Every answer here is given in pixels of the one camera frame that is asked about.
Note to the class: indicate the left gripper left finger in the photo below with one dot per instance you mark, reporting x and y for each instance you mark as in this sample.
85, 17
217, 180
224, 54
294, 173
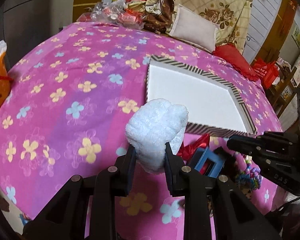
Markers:
114, 181

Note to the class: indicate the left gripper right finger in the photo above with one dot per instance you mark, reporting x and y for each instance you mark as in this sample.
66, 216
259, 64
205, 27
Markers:
183, 181

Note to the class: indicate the red satin bow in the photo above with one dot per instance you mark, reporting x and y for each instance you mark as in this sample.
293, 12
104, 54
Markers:
187, 152

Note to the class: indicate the blue plastic hair claw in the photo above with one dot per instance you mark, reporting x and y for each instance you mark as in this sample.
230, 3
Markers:
206, 162

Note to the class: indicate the white fluffy scrunchie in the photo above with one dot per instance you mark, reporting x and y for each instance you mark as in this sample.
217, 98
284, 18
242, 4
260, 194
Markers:
156, 123

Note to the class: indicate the wooden chair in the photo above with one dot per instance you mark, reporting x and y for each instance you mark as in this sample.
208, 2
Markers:
281, 94

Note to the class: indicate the striped shallow box tray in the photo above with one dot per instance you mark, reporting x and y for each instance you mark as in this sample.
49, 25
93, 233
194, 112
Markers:
214, 104

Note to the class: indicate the red gift bag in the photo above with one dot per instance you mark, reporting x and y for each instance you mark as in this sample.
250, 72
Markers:
267, 72

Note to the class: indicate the pink floral bed sheet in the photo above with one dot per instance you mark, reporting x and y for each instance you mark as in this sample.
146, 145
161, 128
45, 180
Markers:
72, 97

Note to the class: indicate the red cushion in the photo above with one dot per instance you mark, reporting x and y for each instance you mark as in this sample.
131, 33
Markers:
230, 54

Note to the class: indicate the beige small pillow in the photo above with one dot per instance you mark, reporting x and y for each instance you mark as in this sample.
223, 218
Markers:
194, 29

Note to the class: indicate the floral cream quilt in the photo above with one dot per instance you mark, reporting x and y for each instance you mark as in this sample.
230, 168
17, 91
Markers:
231, 17

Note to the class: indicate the clear plastic bag of items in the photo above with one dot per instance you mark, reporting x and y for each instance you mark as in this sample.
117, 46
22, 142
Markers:
115, 13

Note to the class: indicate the santa plush toy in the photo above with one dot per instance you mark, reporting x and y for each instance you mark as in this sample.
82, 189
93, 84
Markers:
135, 5

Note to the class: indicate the grey refrigerator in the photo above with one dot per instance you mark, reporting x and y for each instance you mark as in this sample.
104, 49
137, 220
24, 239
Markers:
23, 25

